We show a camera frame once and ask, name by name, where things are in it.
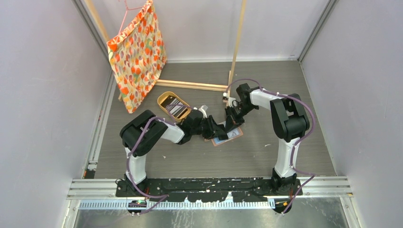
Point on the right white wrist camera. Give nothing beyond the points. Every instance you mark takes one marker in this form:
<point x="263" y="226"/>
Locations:
<point x="229" y="101"/>

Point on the stack of credit cards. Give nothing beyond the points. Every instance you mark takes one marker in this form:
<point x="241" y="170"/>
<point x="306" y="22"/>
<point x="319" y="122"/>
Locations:
<point x="174" y="106"/>

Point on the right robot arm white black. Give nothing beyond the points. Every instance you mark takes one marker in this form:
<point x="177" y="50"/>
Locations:
<point x="289" y="120"/>

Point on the orange floral fabric bag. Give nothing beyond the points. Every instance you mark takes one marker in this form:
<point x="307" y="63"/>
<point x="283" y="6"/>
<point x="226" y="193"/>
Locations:
<point x="137" y="56"/>

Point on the aluminium rail frame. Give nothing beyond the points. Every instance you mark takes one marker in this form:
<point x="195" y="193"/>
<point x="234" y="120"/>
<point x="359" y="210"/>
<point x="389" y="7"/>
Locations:
<point x="100" y="194"/>

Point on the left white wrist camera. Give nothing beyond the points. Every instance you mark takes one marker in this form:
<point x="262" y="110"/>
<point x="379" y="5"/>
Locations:
<point x="203" y="110"/>

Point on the orange oval tray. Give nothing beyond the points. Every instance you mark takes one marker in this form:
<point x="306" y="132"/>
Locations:
<point x="161" y="98"/>

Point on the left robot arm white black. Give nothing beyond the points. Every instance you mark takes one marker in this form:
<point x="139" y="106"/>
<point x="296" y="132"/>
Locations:
<point x="141" y="135"/>

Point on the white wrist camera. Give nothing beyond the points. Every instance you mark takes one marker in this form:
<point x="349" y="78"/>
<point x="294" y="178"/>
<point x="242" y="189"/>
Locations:
<point x="203" y="110"/>
<point x="229" y="101"/>

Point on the pink clothes hanger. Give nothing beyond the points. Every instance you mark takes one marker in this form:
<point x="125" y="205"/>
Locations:
<point x="131" y="9"/>

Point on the white VIP card in holder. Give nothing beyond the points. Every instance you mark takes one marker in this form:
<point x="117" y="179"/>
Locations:
<point x="234" y="133"/>

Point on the brown leather card holder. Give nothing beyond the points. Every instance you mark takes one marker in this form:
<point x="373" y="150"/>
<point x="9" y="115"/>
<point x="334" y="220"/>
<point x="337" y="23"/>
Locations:
<point x="216" y="141"/>

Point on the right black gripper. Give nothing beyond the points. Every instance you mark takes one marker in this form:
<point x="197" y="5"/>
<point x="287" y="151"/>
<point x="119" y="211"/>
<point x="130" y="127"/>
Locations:
<point x="235" y="121"/>

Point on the wooden clothes rack frame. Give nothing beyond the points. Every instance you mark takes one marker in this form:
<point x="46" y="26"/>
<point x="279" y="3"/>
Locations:
<point x="101" y="30"/>

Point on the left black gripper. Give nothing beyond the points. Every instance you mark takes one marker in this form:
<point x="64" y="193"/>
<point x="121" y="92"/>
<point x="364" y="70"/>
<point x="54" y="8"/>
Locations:
<point x="213" y="128"/>

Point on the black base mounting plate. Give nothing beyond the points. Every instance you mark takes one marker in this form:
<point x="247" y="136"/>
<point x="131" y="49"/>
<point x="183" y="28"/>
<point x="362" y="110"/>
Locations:
<point x="254" y="189"/>

